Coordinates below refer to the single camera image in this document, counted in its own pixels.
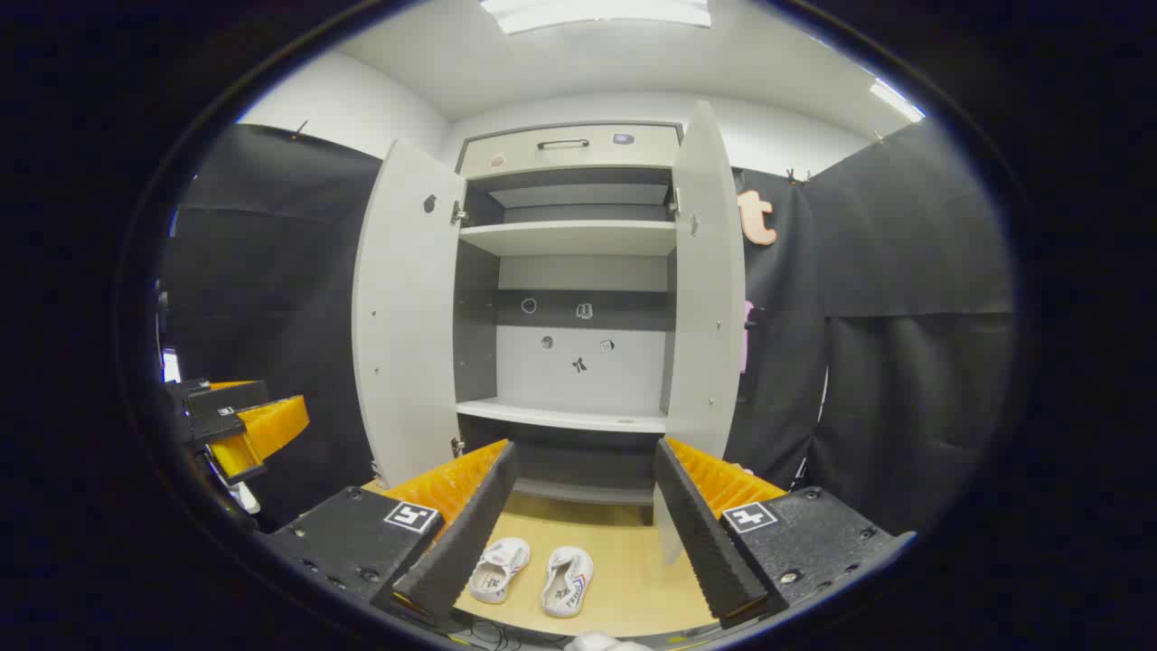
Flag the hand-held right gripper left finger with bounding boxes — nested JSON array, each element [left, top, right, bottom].
[[258, 439, 521, 627]]

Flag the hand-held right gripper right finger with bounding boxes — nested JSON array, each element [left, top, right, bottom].
[[653, 436, 916, 630]]

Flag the white canvas shoe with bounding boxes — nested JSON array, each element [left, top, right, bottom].
[[541, 546, 595, 619], [468, 537, 531, 605]]

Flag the grey shoe cabinet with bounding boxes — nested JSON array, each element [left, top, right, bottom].
[[452, 122, 684, 527]]

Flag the grey cabinet drawer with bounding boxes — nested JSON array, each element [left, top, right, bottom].
[[459, 124, 682, 179]]

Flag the black backdrop cloth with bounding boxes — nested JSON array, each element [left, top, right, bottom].
[[163, 118, 1018, 534]]

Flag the small ceiling light panel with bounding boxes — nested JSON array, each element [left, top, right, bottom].
[[870, 80, 925, 123]]

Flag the large ceiling light panel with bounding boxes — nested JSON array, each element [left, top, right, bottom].
[[479, 0, 712, 35]]

